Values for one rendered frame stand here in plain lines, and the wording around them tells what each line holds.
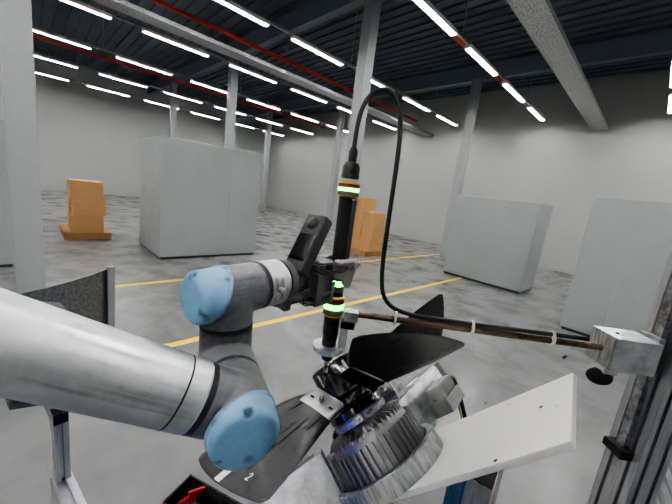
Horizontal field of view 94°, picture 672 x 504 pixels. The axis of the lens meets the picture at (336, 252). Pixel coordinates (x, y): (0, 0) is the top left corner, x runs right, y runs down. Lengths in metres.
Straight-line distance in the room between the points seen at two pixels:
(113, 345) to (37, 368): 0.05
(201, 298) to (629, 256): 5.76
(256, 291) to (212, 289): 0.07
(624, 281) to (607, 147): 7.45
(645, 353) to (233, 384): 0.79
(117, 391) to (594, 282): 5.90
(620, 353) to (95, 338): 0.87
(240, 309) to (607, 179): 12.50
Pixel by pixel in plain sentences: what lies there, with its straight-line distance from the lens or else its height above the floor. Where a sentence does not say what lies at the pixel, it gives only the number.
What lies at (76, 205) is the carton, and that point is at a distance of 8.54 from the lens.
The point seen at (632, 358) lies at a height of 1.41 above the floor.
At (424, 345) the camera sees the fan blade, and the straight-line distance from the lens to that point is 0.63.
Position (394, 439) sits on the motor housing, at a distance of 0.79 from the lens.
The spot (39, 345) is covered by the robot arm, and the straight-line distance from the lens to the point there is 0.35.
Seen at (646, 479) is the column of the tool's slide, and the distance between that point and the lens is 1.07.
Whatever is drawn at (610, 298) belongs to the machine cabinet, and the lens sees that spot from 6.01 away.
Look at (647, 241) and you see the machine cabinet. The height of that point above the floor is 1.53.
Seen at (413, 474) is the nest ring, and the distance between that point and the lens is 0.78.
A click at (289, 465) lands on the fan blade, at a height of 1.19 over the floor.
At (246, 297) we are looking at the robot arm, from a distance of 0.46.
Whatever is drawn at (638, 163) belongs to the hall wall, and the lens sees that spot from 12.73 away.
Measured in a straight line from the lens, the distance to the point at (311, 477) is 0.86.
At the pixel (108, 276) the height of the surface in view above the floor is 0.90.
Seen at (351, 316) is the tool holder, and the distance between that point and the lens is 0.69.
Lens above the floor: 1.67
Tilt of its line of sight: 11 degrees down
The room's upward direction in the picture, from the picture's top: 7 degrees clockwise
